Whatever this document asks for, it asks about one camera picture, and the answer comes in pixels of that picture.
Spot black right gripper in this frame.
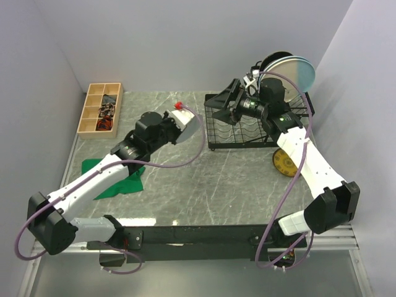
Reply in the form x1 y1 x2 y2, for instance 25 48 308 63
204 79 268 126

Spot black ceramic plate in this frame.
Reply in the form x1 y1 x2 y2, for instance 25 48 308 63
260 51 292 70

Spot beige and blue plate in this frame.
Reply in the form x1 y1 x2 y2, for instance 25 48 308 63
262 62 316 102

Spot pale blue scalloped plate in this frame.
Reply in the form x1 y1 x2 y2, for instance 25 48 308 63
176 116 200 144

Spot watermelon pattern white plate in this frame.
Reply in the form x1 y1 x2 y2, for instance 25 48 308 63
263 56 309 72

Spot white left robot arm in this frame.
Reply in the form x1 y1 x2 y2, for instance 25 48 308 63
28 110 193 255

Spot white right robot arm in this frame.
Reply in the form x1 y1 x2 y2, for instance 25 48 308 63
204 73 360 247

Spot green cloth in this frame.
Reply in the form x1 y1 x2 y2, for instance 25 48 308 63
81 158 145 200

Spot yellow patterned glass plate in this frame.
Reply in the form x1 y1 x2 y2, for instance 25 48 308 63
272 148 298 178

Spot wooden compartment box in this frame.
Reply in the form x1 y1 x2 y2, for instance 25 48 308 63
77 82 124 139

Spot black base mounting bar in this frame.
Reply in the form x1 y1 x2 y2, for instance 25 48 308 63
87 224 302 268

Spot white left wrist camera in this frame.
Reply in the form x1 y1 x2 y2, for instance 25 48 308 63
170 101 195 130

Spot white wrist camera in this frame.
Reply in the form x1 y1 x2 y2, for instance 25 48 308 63
170 101 195 130
243 67 260 89

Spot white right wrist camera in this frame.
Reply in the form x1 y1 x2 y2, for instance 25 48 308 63
243 67 260 89

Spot tangled cables in box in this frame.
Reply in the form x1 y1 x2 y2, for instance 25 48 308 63
95 94 118 132

